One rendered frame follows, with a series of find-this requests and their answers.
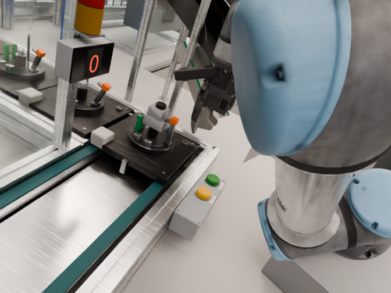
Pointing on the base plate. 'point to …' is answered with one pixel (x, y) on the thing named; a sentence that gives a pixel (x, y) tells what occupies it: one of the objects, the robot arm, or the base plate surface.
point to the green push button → (212, 179)
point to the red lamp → (93, 3)
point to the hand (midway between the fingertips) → (192, 127)
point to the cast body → (156, 116)
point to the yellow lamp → (88, 19)
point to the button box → (194, 209)
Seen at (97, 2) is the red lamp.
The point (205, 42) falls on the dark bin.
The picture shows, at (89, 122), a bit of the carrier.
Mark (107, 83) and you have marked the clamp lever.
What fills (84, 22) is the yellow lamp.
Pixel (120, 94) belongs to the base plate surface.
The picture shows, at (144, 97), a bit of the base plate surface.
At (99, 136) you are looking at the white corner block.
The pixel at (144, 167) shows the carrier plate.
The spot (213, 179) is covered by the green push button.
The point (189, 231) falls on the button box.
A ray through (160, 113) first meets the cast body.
